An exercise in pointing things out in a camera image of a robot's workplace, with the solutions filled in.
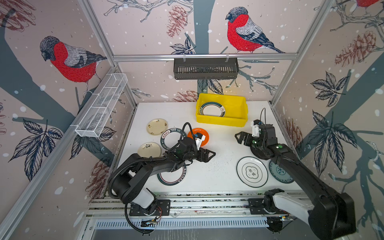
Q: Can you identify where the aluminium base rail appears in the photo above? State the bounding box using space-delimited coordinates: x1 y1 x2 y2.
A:
86 191 334 220

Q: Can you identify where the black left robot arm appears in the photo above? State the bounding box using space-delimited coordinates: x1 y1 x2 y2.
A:
108 137 216 209

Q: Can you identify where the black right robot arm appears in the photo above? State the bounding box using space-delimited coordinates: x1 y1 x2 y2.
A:
235 124 357 240

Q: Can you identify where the cream plate with characters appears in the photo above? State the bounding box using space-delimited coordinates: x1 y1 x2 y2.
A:
146 119 168 136

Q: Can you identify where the yellow plastic bin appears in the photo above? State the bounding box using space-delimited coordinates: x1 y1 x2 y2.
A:
196 93 248 127

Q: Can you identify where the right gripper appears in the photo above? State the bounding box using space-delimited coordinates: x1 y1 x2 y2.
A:
235 130 268 152

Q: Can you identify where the teal patterned plate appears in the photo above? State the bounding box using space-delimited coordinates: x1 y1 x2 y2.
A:
269 161 294 184

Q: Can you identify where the orange plate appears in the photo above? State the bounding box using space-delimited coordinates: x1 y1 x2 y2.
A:
193 128 210 147

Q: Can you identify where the white plate black flower outline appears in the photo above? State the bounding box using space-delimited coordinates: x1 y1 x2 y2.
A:
237 157 269 188

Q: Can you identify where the teal rim Hao Shi plate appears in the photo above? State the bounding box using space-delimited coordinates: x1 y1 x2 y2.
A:
160 128 187 151

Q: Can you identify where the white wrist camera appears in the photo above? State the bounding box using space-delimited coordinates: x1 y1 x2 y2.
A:
194 133 206 150
252 120 261 138

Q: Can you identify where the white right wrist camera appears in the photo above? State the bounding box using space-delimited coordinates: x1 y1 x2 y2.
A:
252 120 261 138

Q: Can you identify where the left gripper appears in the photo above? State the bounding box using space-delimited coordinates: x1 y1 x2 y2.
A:
183 146 216 163

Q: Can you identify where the black hanging basket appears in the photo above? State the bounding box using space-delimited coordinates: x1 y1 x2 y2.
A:
174 58 239 80

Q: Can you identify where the white wire mesh basket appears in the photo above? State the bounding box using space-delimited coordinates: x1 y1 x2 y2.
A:
75 73 128 138

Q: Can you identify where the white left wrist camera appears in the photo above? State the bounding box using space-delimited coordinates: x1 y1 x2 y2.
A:
194 133 206 150

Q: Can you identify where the black corrugated cable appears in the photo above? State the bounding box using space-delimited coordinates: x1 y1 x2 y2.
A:
167 122 196 157

